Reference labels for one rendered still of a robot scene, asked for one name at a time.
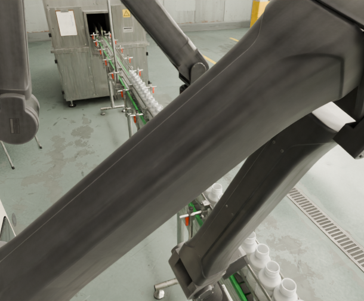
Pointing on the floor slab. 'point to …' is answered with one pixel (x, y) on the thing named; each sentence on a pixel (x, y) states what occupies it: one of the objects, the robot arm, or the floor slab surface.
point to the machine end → (97, 77)
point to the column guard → (258, 7)
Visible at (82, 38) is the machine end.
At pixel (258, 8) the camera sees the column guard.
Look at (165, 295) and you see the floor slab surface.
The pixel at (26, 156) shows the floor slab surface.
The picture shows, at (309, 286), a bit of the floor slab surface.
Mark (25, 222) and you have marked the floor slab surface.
